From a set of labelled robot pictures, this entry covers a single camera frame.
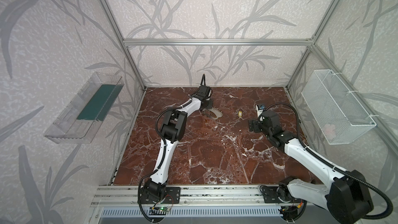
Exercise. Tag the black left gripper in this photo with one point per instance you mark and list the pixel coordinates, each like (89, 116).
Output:
(207, 104)

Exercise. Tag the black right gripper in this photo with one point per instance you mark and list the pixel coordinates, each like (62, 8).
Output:
(254, 125)

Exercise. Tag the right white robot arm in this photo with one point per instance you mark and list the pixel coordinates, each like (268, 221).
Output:
(346, 198)

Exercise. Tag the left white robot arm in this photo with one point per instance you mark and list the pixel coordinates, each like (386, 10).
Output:
(170, 127)

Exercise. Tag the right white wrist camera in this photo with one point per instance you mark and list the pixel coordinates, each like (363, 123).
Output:
(260, 108)

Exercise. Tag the white wire mesh basket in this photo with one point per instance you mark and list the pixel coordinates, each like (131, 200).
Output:
(339, 114)

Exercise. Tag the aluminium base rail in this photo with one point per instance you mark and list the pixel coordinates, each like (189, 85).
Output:
(194, 201)

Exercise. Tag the clear plastic wall bin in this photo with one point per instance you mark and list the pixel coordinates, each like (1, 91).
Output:
(80, 121)

